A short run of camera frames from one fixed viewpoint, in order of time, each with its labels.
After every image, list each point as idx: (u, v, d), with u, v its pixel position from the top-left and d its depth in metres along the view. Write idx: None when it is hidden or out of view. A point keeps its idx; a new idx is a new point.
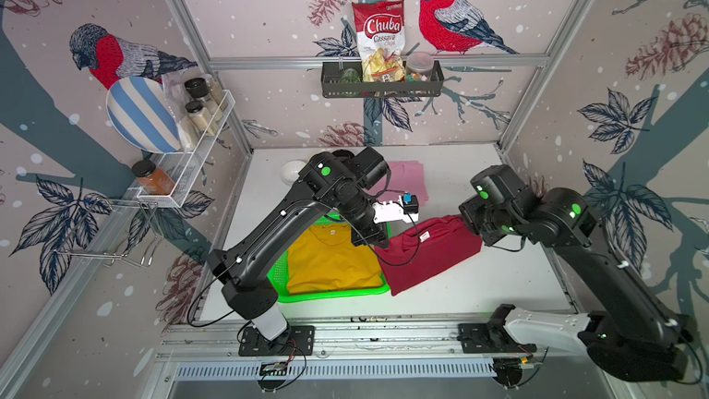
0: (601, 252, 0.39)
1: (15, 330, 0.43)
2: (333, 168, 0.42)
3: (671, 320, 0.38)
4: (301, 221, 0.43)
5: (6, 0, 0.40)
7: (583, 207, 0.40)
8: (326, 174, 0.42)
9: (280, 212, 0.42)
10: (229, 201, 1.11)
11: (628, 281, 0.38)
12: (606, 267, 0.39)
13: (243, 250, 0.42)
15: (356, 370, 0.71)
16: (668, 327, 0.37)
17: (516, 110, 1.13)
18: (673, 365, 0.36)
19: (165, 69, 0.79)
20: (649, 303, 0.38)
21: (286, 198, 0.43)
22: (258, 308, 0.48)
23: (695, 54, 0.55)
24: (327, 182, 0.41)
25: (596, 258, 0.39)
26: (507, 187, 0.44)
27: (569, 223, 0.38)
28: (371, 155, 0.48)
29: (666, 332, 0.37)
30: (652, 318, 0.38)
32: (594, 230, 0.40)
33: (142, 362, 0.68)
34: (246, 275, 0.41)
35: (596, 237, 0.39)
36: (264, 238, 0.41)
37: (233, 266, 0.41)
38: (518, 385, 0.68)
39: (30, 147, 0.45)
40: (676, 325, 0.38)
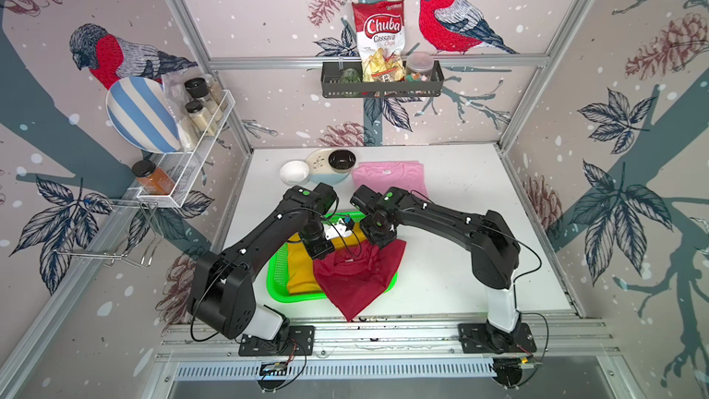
0: (409, 207, 0.61)
1: (15, 330, 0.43)
2: (311, 191, 0.60)
3: (467, 218, 0.54)
4: (294, 223, 0.55)
5: (6, 0, 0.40)
7: (396, 189, 0.66)
8: (306, 194, 0.59)
9: (276, 215, 0.53)
10: (229, 201, 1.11)
11: (429, 211, 0.58)
12: (414, 213, 0.60)
13: (246, 243, 0.47)
15: (356, 370, 0.71)
16: (468, 223, 0.53)
17: (516, 110, 1.13)
18: (478, 244, 0.49)
19: (165, 69, 0.79)
20: (445, 216, 0.56)
21: (279, 207, 0.55)
22: (243, 314, 0.45)
23: (695, 54, 0.55)
24: (309, 197, 0.58)
25: (406, 211, 0.61)
26: (363, 195, 0.70)
27: (387, 203, 0.63)
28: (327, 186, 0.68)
29: (464, 227, 0.52)
30: (451, 223, 0.54)
32: (404, 198, 0.63)
33: (143, 362, 0.69)
34: (252, 265, 0.45)
35: (404, 201, 0.62)
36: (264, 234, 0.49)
37: (236, 258, 0.44)
38: (518, 386, 0.68)
39: (30, 147, 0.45)
40: (473, 220, 0.53)
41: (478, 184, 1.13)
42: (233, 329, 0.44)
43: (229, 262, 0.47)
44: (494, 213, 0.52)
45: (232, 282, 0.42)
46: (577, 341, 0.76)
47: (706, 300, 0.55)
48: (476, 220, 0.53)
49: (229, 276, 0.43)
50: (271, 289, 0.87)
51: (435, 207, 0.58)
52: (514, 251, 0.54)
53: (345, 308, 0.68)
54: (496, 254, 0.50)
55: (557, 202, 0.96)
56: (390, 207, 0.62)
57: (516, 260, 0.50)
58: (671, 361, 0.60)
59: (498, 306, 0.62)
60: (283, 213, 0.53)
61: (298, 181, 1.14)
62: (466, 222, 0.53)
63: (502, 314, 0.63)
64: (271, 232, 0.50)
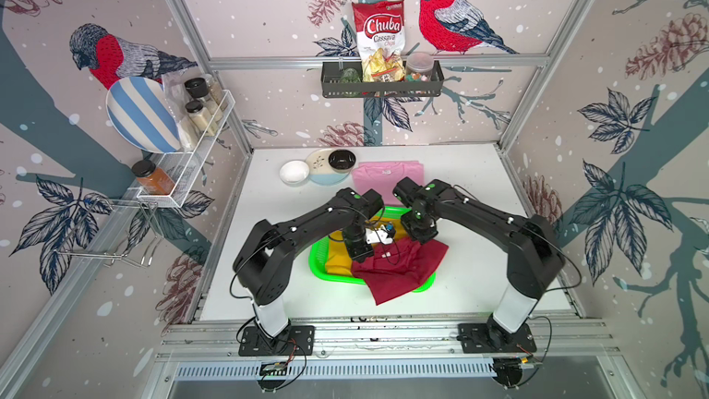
0: (450, 199, 0.60)
1: (14, 330, 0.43)
2: (364, 197, 0.63)
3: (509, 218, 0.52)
4: (340, 222, 0.59)
5: (6, 0, 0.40)
7: (439, 183, 0.65)
8: (357, 197, 0.62)
9: (328, 208, 0.56)
10: (229, 201, 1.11)
11: (469, 204, 0.57)
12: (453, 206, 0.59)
13: (296, 223, 0.51)
15: (356, 370, 0.71)
16: (510, 223, 0.50)
17: (516, 110, 1.13)
18: (518, 243, 0.47)
19: (164, 69, 0.79)
20: (487, 212, 0.54)
21: (330, 202, 0.58)
22: (275, 290, 0.49)
23: (695, 54, 0.55)
24: (361, 199, 0.62)
25: (444, 203, 0.61)
26: (405, 185, 0.72)
27: (428, 193, 0.63)
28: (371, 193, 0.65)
29: (505, 225, 0.50)
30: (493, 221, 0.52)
32: (447, 190, 0.63)
33: (143, 361, 0.69)
34: (297, 243, 0.46)
35: (445, 193, 0.62)
36: (316, 223, 0.52)
37: (286, 232, 0.49)
38: (518, 386, 0.68)
39: (30, 147, 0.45)
40: (516, 222, 0.50)
41: (478, 184, 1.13)
42: (266, 296, 0.48)
43: (280, 234, 0.51)
44: (542, 220, 0.49)
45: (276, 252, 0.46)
46: (576, 341, 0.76)
47: (706, 299, 0.55)
48: (520, 222, 0.50)
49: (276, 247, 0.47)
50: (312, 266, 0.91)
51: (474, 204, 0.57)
52: (551, 262, 0.49)
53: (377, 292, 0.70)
54: (534, 259, 0.47)
55: (557, 202, 0.96)
56: (431, 197, 0.63)
57: (558, 274, 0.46)
58: (671, 361, 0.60)
59: (510, 308, 0.61)
60: (334, 209, 0.57)
61: (298, 181, 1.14)
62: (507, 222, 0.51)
63: (512, 316, 0.62)
64: (321, 219, 0.53)
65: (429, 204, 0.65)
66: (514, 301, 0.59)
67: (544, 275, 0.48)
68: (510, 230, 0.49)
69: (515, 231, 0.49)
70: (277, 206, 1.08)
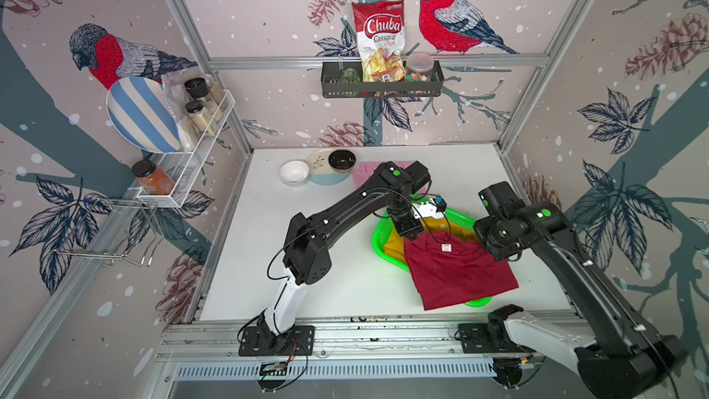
0: (564, 249, 0.46)
1: (15, 330, 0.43)
2: (402, 173, 0.57)
3: (640, 326, 0.39)
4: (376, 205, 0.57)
5: (6, 0, 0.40)
7: (556, 212, 0.49)
8: (397, 175, 0.57)
9: (362, 192, 0.55)
10: (229, 201, 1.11)
11: (587, 273, 0.43)
12: (567, 261, 0.45)
13: (329, 214, 0.52)
15: (357, 370, 0.71)
16: (637, 332, 0.39)
17: (515, 110, 1.13)
18: (638, 367, 0.36)
19: (164, 69, 0.79)
20: (613, 300, 0.41)
21: (365, 184, 0.56)
22: (317, 273, 0.55)
23: (695, 54, 0.55)
24: (399, 178, 0.56)
25: (558, 251, 0.46)
26: (500, 195, 0.57)
27: (535, 221, 0.48)
28: (418, 167, 0.64)
29: (628, 331, 0.39)
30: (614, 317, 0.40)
32: (565, 232, 0.47)
33: (143, 361, 0.69)
34: (330, 235, 0.50)
35: (561, 235, 0.47)
36: (351, 209, 0.53)
37: (319, 224, 0.51)
38: (518, 386, 0.68)
39: (30, 147, 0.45)
40: (648, 333, 0.39)
41: (478, 184, 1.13)
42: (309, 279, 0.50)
43: (312, 227, 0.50)
44: (680, 345, 0.38)
45: (310, 249, 0.49)
46: None
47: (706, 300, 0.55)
48: (653, 336, 0.38)
49: (310, 241, 0.49)
50: (373, 243, 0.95)
51: (597, 276, 0.43)
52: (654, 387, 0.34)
53: (425, 294, 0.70)
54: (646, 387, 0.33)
55: (557, 202, 0.96)
56: (538, 232, 0.48)
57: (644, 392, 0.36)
58: None
59: (537, 340, 0.57)
60: (367, 193, 0.55)
61: (298, 181, 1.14)
62: (634, 327, 0.39)
63: (531, 342, 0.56)
64: (356, 206, 0.53)
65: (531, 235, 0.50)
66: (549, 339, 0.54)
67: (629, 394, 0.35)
68: (635, 347, 0.38)
69: (642, 347, 0.37)
70: (277, 206, 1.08)
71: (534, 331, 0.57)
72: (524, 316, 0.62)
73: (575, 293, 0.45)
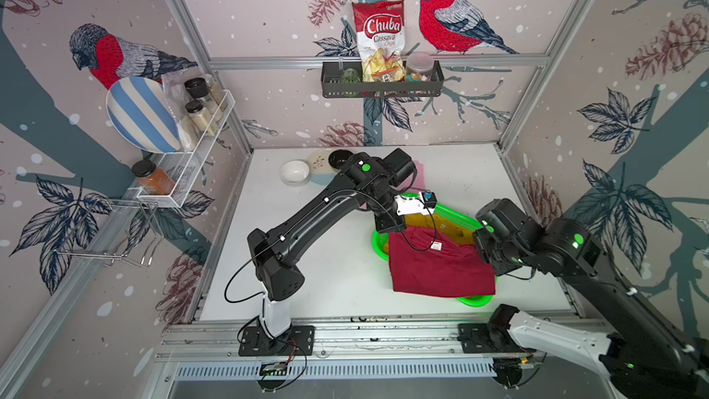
0: (610, 283, 0.40)
1: (15, 330, 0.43)
2: (372, 167, 0.48)
3: (687, 345, 0.38)
4: (340, 210, 0.48)
5: (6, 0, 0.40)
7: (585, 235, 0.42)
8: (366, 169, 0.48)
9: (323, 199, 0.47)
10: (229, 201, 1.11)
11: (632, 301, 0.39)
12: (614, 294, 0.40)
13: (286, 230, 0.46)
15: (356, 370, 0.71)
16: (687, 353, 0.38)
17: (516, 110, 1.13)
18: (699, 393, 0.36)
19: (165, 69, 0.79)
20: (658, 323, 0.39)
21: (327, 187, 0.48)
22: (287, 289, 0.50)
23: (695, 54, 0.55)
24: (367, 175, 0.48)
25: (606, 286, 0.40)
26: (510, 217, 0.47)
27: (572, 252, 0.40)
28: (399, 157, 0.54)
29: (682, 356, 0.37)
30: (667, 344, 0.38)
32: (599, 257, 0.41)
33: (143, 362, 0.69)
34: (287, 253, 0.45)
35: (601, 265, 0.40)
36: (307, 221, 0.46)
37: (276, 243, 0.45)
38: (518, 386, 0.68)
39: (30, 147, 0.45)
40: (693, 352, 0.38)
41: (477, 184, 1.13)
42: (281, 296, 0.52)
43: (270, 245, 0.52)
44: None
45: (268, 271, 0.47)
46: None
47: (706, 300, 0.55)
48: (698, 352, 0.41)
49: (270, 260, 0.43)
50: (373, 242, 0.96)
51: (639, 299, 0.40)
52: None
53: (402, 281, 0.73)
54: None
55: (557, 202, 0.96)
56: (578, 269, 0.41)
57: None
58: None
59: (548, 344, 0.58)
60: (330, 199, 0.47)
61: (298, 180, 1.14)
62: (683, 348, 0.38)
63: (540, 345, 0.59)
64: (316, 216, 0.46)
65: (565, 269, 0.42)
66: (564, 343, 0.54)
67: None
68: (691, 372, 0.37)
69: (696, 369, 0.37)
70: (277, 206, 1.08)
71: (547, 335, 0.57)
72: (527, 319, 0.62)
73: (620, 318, 0.41)
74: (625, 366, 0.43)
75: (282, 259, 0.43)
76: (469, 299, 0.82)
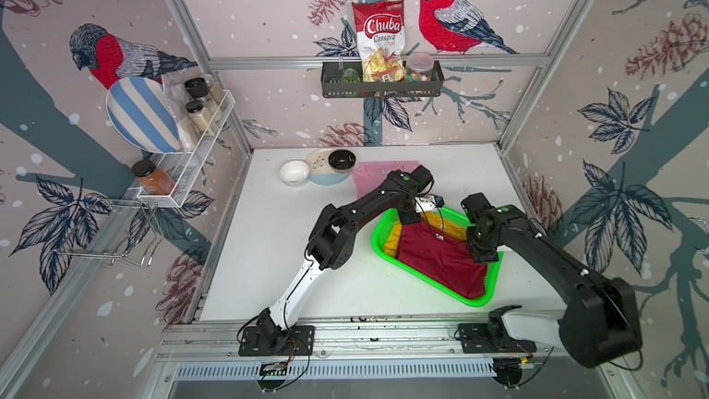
0: (520, 227, 0.56)
1: (15, 330, 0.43)
2: (412, 177, 0.70)
3: (584, 271, 0.45)
4: (390, 203, 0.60)
5: (6, 0, 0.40)
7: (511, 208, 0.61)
8: (406, 178, 0.70)
9: (380, 190, 0.66)
10: (229, 201, 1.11)
11: (541, 242, 0.52)
12: (522, 235, 0.55)
13: (356, 205, 0.61)
15: (356, 370, 0.71)
16: (582, 276, 0.44)
17: (515, 110, 1.13)
18: (585, 299, 0.41)
19: (164, 69, 0.79)
20: (560, 256, 0.48)
21: (381, 184, 0.68)
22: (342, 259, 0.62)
23: (695, 54, 0.55)
24: (409, 180, 0.69)
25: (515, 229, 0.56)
26: (474, 201, 0.71)
27: (497, 214, 0.60)
28: (421, 169, 0.77)
29: (574, 274, 0.45)
30: (562, 267, 0.47)
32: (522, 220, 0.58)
33: (143, 362, 0.69)
34: (359, 223, 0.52)
35: (517, 221, 0.58)
36: (375, 202, 0.63)
37: (349, 213, 0.59)
38: (518, 386, 0.68)
39: (30, 147, 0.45)
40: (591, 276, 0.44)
41: (478, 185, 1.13)
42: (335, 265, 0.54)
43: (343, 215, 0.62)
44: (628, 286, 0.43)
45: (343, 233, 0.57)
46: None
47: (705, 300, 0.55)
48: (599, 279, 0.45)
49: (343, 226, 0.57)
50: (373, 242, 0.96)
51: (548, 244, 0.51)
52: (622, 335, 0.43)
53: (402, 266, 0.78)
54: (600, 322, 0.42)
55: (557, 202, 0.96)
56: (499, 221, 0.60)
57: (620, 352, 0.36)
58: (671, 361, 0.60)
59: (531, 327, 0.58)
60: (385, 191, 0.66)
61: (298, 181, 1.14)
62: (581, 273, 0.45)
63: (527, 331, 0.59)
64: (378, 201, 0.63)
65: (496, 226, 0.61)
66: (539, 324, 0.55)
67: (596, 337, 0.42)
68: (581, 285, 0.42)
69: (586, 285, 0.42)
70: (278, 205, 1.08)
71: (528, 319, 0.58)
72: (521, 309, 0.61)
73: (535, 261, 0.53)
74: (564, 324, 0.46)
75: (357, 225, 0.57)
76: (470, 299, 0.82)
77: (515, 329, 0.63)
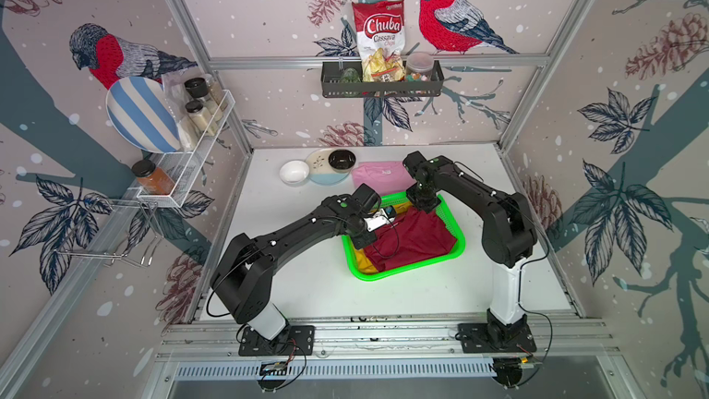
0: (447, 171, 0.67)
1: (15, 330, 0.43)
2: (350, 204, 0.61)
3: (493, 190, 0.58)
4: (321, 232, 0.56)
5: (6, 0, 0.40)
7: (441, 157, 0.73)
8: (343, 205, 0.60)
9: (311, 218, 0.54)
10: (229, 201, 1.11)
11: (464, 178, 0.63)
12: (453, 176, 0.65)
13: (277, 235, 0.48)
15: (356, 370, 0.71)
16: (491, 196, 0.57)
17: (515, 110, 1.13)
18: (494, 212, 0.53)
19: (165, 69, 0.79)
20: (475, 185, 0.61)
21: (315, 211, 0.56)
22: (251, 308, 0.46)
23: (695, 54, 0.55)
24: (348, 208, 0.59)
25: (444, 174, 0.67)
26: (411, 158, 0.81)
27: (430, 164, 0.71)
28: (365, 189, 0.67)
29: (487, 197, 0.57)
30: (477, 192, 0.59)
32: (448, 164, 0.69)
33: (143, 362, 0.69)
34: (276, 257, 0.46)
35: (446, 167, 0.68)
36: (299, 232, 0.51)
37: (265, 247, 0.46)
38: (518, 385, 0.68)
39: (30, 147, 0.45)
40: (498, 195, 0.57)
41: None
42: (243, 317, 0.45)
43: (258, 249, 0.48)
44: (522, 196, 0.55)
45: (255, 271, 0.43)
46: (576, 341, 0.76)
47: (705, 300, 0.55)
48: (503, 196, 0.57)
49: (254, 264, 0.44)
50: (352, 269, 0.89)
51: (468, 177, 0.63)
52: (524, 235, 0.56)
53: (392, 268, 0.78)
54: (505, 228, 0.54)
55: (557, 202, 0.96)
56: (432, 169, 0.70)
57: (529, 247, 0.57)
58: (671, 360, 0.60)
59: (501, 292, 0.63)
60: (318, 218, 0.55)
61: (298, 180, 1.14)
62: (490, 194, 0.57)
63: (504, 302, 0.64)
64: (304, 233, 0.51)
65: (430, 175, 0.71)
66: (502, 284, 0.62)
67: (503, 237, 0.54)
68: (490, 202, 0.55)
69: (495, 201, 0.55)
70: (278, 206, 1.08)
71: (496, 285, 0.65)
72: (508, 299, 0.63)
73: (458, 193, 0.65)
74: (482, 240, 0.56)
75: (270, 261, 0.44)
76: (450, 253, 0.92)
77: (502, 311, 0.65)
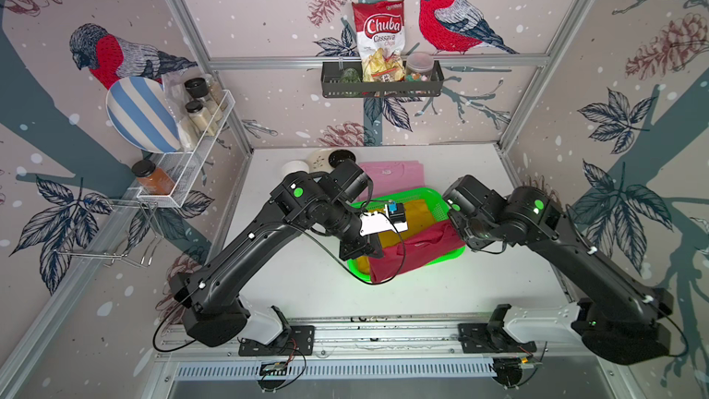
0: (570, 242, 0.40)
1: (15, 329, 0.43)
2: (305, 187, 0.41)
3: (647, 297, 0.39)
4: (270, 244, 0.41)
5: (6, 0, 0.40)
7: (546, 201, 0.42)
8: (297, 194, 0.40)
9: (248, 235, 0.40)
10: (229, 201, 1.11)
11: (596, 264, 0.40)
12: (577, 255, 0.40)
13: (207, 274, 0.40)
15: (356, 370, 0.71)
16: (647, 304, 0.39)
17: (516, 110, 1.13)
18: (659, 339, 0.37)
19: (165, 69, 0.79)
20: (619, 279, 0.40)
21: (257, 218, 0.41)
22: (221, 335, 0.45)
23: (695, 54, 0.55)
24: (307, 194, 0.40)
25: (565, 246, 0.40)
26: (473, 193, 0.47)
27: (535, 219, 0.40)
28: (346, 169, 0.46)
29: (643, 308, 0.38)
30: (629, 298, 0.39)
32: (558, 219, 0.41)
33: (143, 362, 0.69)
34: (206, 304, 0.39)
35: (563, 228, 0.41)
36: (230, 263, 0.39)
37: (195, 292, 0.39)
38: (518, 385, 0.68)
39: (30, 147, 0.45)
40: (653, 302, 0.39)
41: None
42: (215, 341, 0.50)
43: (188, 295, 0.45)
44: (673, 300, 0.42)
45: (186, 322, 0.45)
46: None
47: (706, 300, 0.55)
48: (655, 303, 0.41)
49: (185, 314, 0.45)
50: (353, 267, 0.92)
51: (600, 259, 0.40)
52: None
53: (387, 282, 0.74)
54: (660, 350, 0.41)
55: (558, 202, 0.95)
56: (544, 231, 0.40)
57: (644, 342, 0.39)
58: (671, 360, 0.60)
59: (541, 332, 0.58)
60: (253, 236, 0.40)
61: None
62: (643, 300, 0.39)
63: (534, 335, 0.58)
64: (236, 264, 0.39)
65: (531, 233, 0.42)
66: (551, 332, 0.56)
67: (637, 353, 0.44)
68: (653, 321, 0.38)
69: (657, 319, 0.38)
70: None
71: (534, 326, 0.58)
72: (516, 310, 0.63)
73: (581, 278, 0.42)
74: (588, 326, 0.45)
75: (201, 309, 0.38)
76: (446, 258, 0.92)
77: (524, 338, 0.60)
